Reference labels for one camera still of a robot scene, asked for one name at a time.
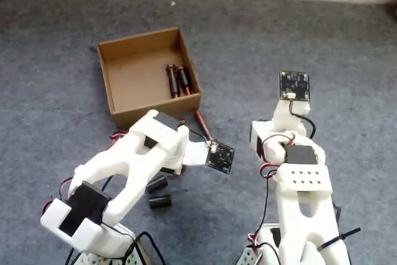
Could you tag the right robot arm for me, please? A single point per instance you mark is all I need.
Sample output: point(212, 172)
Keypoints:
point(305, 190)

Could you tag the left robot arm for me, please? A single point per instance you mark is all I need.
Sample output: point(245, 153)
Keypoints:
point(124, 159)

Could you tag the bolt in black sleeve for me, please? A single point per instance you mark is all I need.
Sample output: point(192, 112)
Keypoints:
point(172, 80)
point(183, 79)

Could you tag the cardboard box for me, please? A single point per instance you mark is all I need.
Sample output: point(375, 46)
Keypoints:
point(139, 72)

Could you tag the black sleeve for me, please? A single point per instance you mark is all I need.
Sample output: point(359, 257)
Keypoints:
point(160, 201)
point(157, 183)

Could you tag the red bolt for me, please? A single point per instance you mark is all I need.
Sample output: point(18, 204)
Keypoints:
point(203, 126)

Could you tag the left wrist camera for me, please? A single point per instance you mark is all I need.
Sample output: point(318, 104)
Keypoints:
point(221, 158)

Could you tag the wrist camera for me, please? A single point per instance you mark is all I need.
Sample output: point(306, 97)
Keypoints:
point(221, 158)
point(294, 86)

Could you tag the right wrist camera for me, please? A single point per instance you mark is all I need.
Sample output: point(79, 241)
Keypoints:
point(294, 86)

